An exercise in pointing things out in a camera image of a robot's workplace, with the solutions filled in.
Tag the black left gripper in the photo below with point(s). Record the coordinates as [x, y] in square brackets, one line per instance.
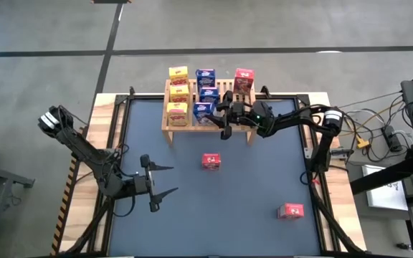
[138, 184]

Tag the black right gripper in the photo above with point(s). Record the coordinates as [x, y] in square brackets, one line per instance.
[242, 114]

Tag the blue Frosted Flakes cereal box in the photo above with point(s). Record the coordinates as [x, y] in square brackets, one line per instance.
[209, 95]
[205, 77]
[203, 111]

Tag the red Froot Loops cereal box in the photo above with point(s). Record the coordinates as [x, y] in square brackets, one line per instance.
[290, 211]
[244, 80]
[211, 161]

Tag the yellow Corn Pops cereal box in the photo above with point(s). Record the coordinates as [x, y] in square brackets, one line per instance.
[177, 114]
[178, 73]
[179, 94]

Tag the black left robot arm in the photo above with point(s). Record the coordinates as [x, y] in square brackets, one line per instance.
[84, 152]

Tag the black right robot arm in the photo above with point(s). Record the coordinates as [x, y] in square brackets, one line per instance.
[292, 118]

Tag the wooden slatted shelf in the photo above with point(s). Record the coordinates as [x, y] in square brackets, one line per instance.
[192, 129]

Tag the red connector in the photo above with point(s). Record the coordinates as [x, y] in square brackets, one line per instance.
[315, 183]

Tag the yellow plug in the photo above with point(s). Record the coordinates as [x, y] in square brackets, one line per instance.
[363, 144]

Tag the black power strip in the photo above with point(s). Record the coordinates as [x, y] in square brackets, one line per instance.
[391, 138]

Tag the black stand beam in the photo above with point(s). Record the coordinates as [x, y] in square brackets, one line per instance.
[389, 174]

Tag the white board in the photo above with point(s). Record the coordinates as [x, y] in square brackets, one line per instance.
[385, 195]

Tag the small black floor object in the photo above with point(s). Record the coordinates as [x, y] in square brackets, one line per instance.
[403, 246]

